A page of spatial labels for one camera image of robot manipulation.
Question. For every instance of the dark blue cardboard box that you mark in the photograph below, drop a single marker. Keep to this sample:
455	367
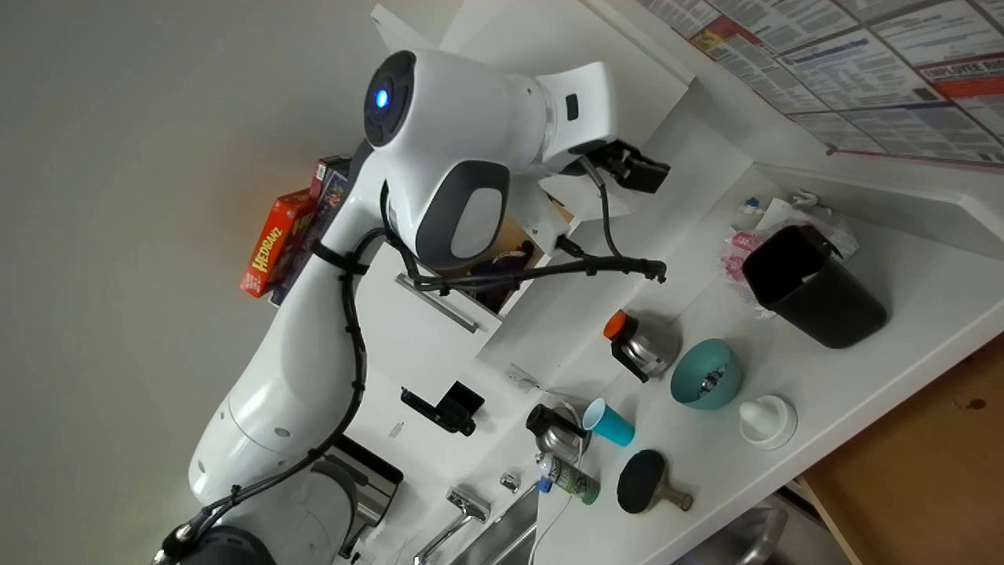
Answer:
334	184

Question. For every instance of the black square container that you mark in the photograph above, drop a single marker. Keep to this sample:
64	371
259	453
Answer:
827	299

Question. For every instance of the large steel carafe black lid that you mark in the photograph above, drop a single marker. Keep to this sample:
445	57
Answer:
561	434

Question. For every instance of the teal bowl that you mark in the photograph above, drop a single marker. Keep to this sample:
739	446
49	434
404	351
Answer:
692	380

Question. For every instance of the chrome sink faucet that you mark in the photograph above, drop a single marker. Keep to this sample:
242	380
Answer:
455	520

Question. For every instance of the open wooden drawer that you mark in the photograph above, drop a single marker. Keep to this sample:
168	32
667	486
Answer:
921	473

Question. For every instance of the large coloured wall poster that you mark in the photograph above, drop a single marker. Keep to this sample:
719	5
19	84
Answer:
857	65

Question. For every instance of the black round mount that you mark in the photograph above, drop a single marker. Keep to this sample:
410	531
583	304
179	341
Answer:
224	548

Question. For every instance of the steel appliance with black top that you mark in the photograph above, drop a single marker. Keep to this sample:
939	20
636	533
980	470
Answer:
361	490

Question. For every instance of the steel sink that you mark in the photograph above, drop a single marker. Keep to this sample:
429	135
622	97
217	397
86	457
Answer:
732	543

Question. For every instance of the cyan plastic cup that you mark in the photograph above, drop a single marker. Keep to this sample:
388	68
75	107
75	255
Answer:
613	426

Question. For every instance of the white wall outlet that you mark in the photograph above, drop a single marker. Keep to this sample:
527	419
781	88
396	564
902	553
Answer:
510	480

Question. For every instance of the small steel carafe orange lid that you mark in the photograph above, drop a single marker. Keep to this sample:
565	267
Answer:
649	351

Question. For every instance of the plain white cabinet door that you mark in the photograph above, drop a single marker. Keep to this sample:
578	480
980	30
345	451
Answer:
418	335

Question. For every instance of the black wall bracket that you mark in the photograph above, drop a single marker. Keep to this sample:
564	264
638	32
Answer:
445	409

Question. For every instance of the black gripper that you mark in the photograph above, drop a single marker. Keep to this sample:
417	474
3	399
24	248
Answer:
638	169

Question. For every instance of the green soap bottle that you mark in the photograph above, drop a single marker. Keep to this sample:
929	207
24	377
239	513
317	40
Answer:
578	486

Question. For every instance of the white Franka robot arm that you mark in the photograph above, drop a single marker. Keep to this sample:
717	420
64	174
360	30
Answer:
294	366

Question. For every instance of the small white plastic cap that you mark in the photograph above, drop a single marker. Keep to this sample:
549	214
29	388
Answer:
768	420

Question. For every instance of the red cardboard box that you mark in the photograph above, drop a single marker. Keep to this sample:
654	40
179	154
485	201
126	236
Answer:
273	245

